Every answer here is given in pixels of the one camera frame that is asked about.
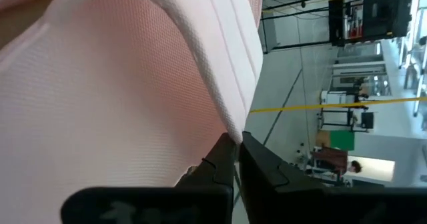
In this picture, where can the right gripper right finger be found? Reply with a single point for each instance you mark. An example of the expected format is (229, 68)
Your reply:
(267, 190)

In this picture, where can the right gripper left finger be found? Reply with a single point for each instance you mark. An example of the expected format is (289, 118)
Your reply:
(213, 174)

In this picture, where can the pink slide sandal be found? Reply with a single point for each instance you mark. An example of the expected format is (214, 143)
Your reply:
(116, 84)

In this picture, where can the person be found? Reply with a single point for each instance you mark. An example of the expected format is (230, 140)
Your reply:
(333, 162)

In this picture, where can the green board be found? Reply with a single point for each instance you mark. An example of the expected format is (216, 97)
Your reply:
(342, 140)

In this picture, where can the black equipment rack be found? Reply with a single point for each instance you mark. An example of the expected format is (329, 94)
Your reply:
(387, 10)

